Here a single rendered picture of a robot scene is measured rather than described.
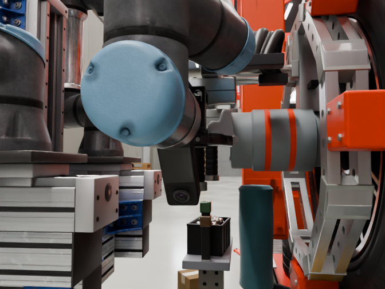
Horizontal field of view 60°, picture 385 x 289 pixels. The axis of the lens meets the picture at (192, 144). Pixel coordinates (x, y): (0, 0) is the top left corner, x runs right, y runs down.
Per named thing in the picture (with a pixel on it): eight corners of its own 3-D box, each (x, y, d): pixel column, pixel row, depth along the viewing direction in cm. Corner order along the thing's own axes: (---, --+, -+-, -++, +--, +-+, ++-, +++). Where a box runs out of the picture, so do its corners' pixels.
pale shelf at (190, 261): (229, 271, 117) (229, 262, 117) (181, 269, 119) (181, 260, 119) (232, 242, 159) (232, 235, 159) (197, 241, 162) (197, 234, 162)
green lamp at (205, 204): (211, 213, 118) (211, 202, 119) (199, 213, 119) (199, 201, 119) (211, 211, 122) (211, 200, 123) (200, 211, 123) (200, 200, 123)
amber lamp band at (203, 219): (211, 227, 118) (211, 216, 118) (199, 227, 119) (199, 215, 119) (211, 225, 122) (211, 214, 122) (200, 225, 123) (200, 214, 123)
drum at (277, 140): (336, 172, 67) (334, 102, 67) (228, 172, 70) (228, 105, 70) (319, 170, 80) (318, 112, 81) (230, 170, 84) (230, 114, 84)
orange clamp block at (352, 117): (382, 151, 47) (415, 148, 38) (324, 151, 48) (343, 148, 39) (381, 101, 47) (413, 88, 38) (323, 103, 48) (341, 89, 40)
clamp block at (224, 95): (236, 104, 58) (235, 74, 58) (184, 105, 59) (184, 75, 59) (236, 108, 63) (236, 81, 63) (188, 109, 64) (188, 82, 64)
